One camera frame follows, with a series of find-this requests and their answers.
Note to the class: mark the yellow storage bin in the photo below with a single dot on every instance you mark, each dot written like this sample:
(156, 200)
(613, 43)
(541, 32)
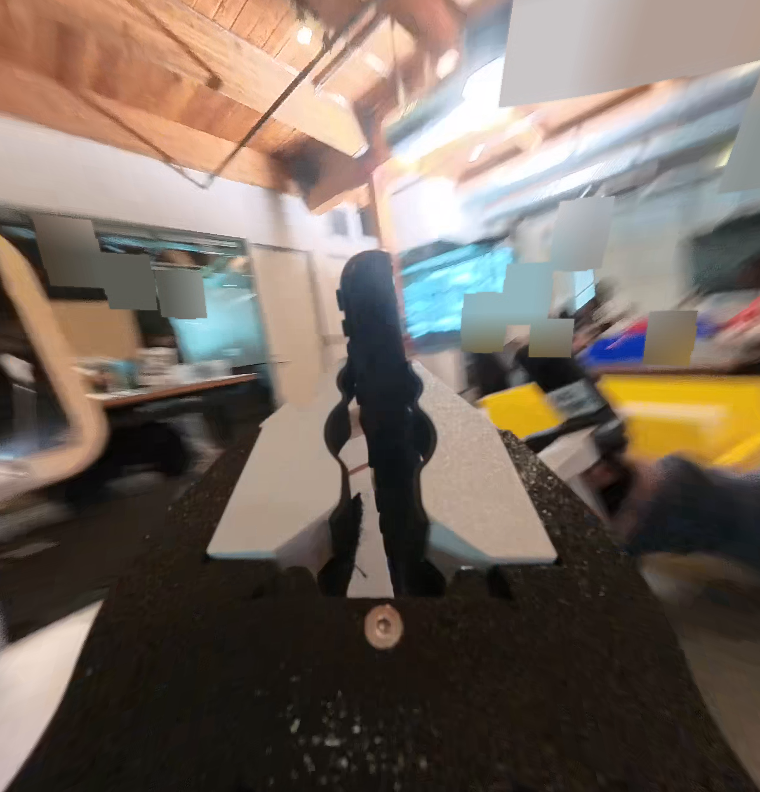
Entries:
(676, 421)

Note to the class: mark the wood edged table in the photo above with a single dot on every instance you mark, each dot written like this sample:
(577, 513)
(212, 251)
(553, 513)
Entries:
(188, 387)

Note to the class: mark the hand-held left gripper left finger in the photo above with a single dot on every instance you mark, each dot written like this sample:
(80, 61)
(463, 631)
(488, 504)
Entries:
(281, 495)

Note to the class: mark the black folding knife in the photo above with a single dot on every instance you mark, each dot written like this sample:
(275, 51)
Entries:
(380, 322)

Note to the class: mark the white door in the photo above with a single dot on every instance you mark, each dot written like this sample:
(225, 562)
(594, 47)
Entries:
(287, 322)

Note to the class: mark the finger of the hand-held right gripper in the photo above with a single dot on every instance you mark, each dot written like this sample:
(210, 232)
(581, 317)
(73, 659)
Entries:
(568, 455)

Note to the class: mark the large paned window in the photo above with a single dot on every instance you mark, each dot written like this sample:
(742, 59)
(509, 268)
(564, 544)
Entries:
(435, 284)

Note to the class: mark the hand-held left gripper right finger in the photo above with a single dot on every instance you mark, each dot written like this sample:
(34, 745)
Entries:
(485, 495)

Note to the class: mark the person's right forearm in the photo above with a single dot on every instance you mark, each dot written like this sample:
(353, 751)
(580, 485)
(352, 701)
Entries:
(707, 507)

